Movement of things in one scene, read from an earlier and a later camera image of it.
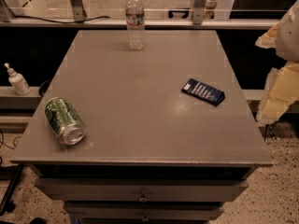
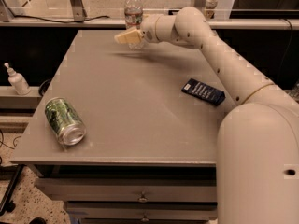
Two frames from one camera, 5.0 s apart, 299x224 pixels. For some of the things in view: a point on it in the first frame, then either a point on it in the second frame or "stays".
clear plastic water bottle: (135, 21) stays
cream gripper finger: (280, 92) -> (129, 37)
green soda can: (65, 123) stays
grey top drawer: (140, 189) stays
